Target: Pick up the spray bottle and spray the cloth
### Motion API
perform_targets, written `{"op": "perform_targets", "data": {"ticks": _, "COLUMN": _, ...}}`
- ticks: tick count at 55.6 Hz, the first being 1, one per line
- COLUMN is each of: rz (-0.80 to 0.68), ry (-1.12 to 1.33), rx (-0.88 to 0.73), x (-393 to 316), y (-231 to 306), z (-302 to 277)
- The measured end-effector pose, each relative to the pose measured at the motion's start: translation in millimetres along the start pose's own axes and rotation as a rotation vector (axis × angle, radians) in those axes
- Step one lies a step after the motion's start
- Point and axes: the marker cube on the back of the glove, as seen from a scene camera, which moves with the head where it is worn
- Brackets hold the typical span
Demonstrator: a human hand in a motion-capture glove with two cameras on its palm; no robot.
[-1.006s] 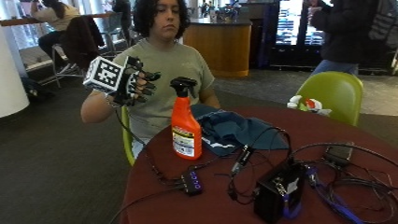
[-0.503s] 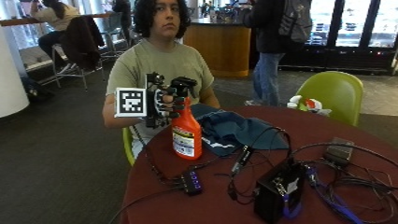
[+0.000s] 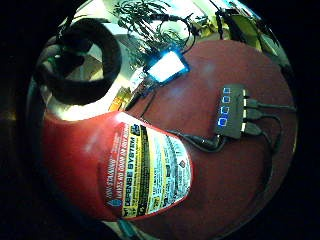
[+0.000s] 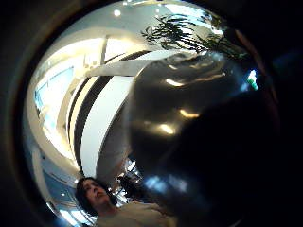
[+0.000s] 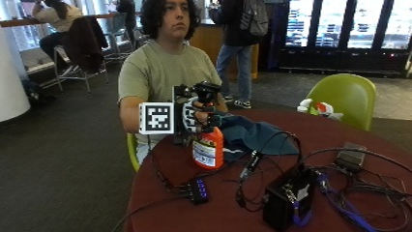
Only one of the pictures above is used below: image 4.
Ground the the person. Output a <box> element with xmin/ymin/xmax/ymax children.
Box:
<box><xmin>75</xmin><ymin>176</ymin><xmax>178</xmax><ymax>227</ymax></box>

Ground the green leafy indoor plant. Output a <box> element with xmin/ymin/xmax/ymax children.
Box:
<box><xmin>140</xmin><ymin>13</ymin><xmax>245</xmax><ymax>61</ymax></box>

